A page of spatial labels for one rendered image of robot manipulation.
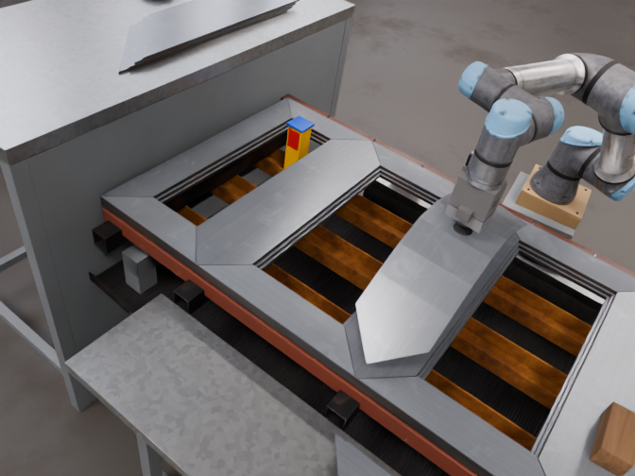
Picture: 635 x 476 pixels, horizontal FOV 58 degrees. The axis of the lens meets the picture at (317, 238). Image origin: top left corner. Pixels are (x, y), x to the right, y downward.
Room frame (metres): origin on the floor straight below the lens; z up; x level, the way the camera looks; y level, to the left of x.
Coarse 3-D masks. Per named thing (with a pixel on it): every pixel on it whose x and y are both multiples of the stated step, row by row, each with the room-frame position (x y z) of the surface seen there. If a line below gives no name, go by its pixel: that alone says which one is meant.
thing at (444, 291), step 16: (400, 256) 0.89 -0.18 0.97; (416, 256) 0.89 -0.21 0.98; (384, 272) 0.86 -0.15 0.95; (400, 272) 0.86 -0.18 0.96; (416, 272) 0.86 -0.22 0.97; (432, 272) 0.86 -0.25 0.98; (448, 272) 0.86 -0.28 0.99; (416, 288) 0.83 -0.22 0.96; (432, 288) 0.83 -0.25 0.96; (448, 288) 0.83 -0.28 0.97; (464, 288) 0.83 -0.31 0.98; (432, 304) 0.79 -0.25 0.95; (448, 304) 0.80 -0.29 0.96
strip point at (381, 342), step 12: (360, 312) 0.78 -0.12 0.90; (360, 324) 0.76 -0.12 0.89; (372, 324) 0.76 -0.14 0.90; (384, 324) 0.76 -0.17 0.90; (372, 336) 0.74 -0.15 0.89; (384, 336) 0.74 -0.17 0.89; (396, 336) 0.74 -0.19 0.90; (372, 348) 0.71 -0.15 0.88; (384, 348) 0.71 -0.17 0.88; (396, 348) 0.71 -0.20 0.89; (408, 348) 0.71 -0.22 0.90; (420, 348) 0.71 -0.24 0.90; (372, 360) 0.69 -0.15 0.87; (384, 360) 0.69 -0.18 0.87
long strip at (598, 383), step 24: (624, 312) 0.98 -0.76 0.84; (600, 336) 0.89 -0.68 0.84; (624, 336) 0.91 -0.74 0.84; (600, 360) 0.82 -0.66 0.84; (624, 360) 0.84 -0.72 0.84; (576, 384) 0.74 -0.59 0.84; (600, 384) 0.76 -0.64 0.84; (624, 384) 0.77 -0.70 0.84; (576, 408) 0.69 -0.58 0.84; (600, 408) 0.70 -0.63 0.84; (552, 432) 0.62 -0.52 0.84; (576, 432) 0.63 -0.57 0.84; (552, 456) 0.57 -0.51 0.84; (576, 456) 0.58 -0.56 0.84
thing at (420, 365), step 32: (224, 160) 1.30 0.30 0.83; (352, 192) 1.27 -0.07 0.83; (416, 192) 1.33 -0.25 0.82; (512, 256) 1.13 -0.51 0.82; (544, 256) 1.14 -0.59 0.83; (224, 288) 0.84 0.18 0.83; (480, 288) 0.97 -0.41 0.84; (608, 288) 1.06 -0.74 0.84; (352, 320) 0.80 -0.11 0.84; (352, 352) 0.72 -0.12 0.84; (352, 384) 0.66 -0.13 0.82; (448, 448) 0.56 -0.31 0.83
